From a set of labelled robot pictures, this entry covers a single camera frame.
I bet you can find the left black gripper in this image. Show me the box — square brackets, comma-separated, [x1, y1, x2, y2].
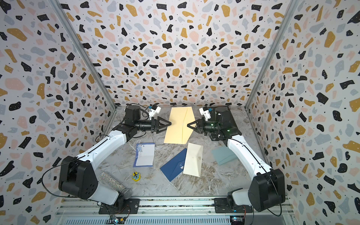
[134, 118, 171, 134]

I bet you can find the yellow envelope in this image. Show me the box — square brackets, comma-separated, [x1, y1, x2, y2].
[164, 107, 195, 144]

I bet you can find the white letter paper blue border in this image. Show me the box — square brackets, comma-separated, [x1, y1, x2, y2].
[133, 142, 155, 167]

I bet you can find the light teal envelope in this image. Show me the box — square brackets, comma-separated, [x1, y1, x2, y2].
[212, 146, 238, 165]

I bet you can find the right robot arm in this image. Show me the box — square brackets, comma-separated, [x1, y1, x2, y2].
[187, 106, 286, 212]

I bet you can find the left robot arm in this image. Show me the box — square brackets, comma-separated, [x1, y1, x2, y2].
[59, 105, 171, 205]

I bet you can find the cream envelope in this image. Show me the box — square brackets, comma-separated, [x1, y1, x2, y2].
[183, 143, 203, 177]

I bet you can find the dark blue envelope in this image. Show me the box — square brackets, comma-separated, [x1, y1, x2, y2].
[160, 148, 187, 182]

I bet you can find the black briefcase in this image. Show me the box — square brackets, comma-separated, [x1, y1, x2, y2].
[216, 106, 240, 136]

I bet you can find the small yellow round sticker toy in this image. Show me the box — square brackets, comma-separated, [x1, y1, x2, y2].
[132, 172, 141, 182]

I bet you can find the glittery silver tube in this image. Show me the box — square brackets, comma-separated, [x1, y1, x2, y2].
[100, 172, 133, 200]

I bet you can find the small circuit board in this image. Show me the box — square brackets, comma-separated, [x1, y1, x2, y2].
[110, 215, 126, 225]

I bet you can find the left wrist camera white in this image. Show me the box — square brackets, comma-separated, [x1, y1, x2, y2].
[149, 105, 161, 118]

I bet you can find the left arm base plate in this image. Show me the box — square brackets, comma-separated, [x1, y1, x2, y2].
[98, 197, 140, 215]

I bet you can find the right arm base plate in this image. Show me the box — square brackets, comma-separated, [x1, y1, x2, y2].
[214, 198, 253, 213]

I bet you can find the aluminium front rail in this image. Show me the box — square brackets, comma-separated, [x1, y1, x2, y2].
[53, 196, 298, 225]

